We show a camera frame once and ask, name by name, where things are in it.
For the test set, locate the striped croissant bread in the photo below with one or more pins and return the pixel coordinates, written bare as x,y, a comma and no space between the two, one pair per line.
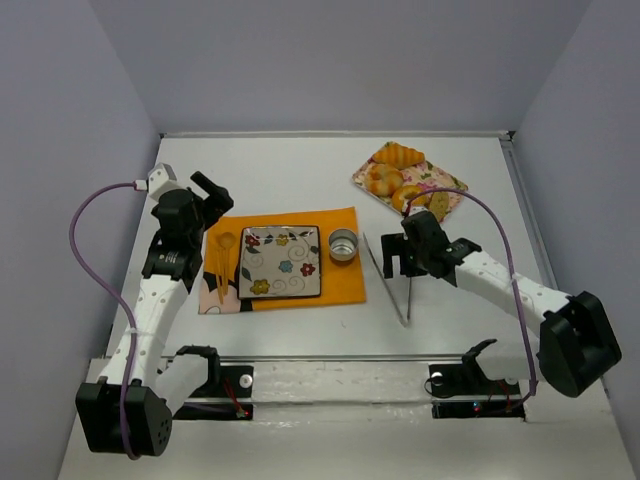
398,156

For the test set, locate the orange cartoon placemat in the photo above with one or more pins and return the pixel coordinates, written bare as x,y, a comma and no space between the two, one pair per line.
341,284

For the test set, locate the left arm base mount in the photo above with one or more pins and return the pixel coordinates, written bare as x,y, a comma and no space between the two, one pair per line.
228,400

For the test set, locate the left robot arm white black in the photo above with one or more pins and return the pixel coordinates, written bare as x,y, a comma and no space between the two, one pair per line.
129,408

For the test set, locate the herb toast slice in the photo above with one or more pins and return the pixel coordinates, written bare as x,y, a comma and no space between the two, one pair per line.
439,204

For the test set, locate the metal tongs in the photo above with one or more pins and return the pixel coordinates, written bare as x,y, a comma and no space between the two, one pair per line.
403,316

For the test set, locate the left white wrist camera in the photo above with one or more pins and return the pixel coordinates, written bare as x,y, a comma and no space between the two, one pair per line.
160,180

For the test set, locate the twisted round bread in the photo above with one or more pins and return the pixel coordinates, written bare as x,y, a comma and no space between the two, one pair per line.
383,180

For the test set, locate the wooden spoon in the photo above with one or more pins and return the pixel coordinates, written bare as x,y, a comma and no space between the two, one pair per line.
225,242

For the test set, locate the small metal cup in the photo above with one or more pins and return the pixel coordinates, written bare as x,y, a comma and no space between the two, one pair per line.
343,245

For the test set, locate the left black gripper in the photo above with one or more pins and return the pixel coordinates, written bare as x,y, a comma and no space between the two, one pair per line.
211,198

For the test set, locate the golden bagel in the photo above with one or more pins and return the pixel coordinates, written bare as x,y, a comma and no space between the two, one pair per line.
404,194

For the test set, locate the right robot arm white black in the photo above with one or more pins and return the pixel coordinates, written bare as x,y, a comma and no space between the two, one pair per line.
568,340

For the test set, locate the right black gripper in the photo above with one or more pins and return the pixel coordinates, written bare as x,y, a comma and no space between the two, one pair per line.
400,248

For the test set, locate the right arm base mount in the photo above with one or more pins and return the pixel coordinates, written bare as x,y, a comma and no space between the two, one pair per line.
460,394

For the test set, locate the aluminium table rail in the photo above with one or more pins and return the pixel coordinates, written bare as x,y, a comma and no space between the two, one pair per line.
389,135

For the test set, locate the square floral ceramic plate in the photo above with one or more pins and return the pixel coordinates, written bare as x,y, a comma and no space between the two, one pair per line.
279,262

